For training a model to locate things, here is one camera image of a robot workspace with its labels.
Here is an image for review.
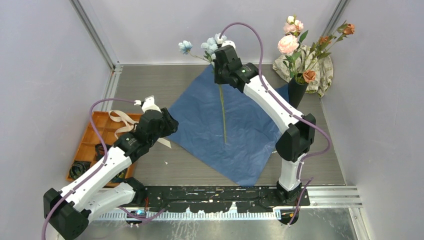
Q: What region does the blue hydrangea flower stem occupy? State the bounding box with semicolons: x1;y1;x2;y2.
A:
201;32;227;144

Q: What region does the cream ribbon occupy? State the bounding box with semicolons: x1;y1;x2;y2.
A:
108;110;138;139

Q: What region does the blue paper flower bouquet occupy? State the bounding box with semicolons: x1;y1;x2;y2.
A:
168;65;281;187

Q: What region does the pink rose flower stem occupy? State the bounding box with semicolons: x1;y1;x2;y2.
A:
274;15;308;79

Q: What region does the single orange rose stem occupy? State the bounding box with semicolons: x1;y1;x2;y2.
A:
302;69;317;84

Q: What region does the orange rose flower stem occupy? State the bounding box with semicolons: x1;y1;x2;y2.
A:
295;21;355;84

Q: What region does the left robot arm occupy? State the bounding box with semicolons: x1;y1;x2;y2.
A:
41;107;179;240

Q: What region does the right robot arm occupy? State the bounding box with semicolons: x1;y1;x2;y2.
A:
213;44;316;206

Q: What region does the black vase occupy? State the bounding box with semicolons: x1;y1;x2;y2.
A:
287;78;308;109

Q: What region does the small blue flower sprig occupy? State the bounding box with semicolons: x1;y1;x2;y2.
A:
178;40;210;63

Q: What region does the orange wooden tray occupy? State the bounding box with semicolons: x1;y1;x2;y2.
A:
66;111;136;188

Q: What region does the rolled dark item front right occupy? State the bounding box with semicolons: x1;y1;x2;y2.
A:
109;168;128;184

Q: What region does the rolled dark item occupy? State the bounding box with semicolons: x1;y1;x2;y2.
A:
69;161;91;180
94;143;105;161
109;168;128;184

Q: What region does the rolled dark item middle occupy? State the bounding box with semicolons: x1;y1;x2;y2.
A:
94;143;105;161

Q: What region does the patterned cream cloth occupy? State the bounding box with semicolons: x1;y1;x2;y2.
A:
272;45;334;98

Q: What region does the rolled dark item front left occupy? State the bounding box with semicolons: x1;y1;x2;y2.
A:
69;161;91;180

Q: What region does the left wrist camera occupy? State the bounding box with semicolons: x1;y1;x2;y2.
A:
133;95;161;113

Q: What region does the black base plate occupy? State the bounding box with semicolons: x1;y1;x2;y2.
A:
126;185;310;214

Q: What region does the aluminium rail frame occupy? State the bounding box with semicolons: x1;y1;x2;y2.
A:
61;64;369;240

